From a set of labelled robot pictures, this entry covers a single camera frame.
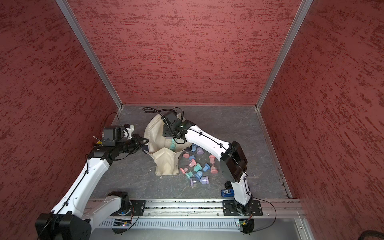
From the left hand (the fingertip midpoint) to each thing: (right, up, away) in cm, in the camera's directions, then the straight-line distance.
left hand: (148, 143), depth 77 cm
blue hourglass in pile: (+27, -18, +6) cm, 33 cm away
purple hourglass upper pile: (+28, -7, +14) cm, 32 cm away
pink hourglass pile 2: (+36, -17, +8) cm, 40 cm away
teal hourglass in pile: (+22, -19, +5) cm, 29 cm away
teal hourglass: (+10, -5, +18) cm, 21 cm away
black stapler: (+43, -23, +2) cm, 49 cm away
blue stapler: (+42, -26, -1) cm, 49 cm away
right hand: (+8, +4, +7) cm, 12 cm away
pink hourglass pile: (+23, -14, +10) cm, 29 cm away
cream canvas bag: (+2, -4, +12) cm, 12 cm away
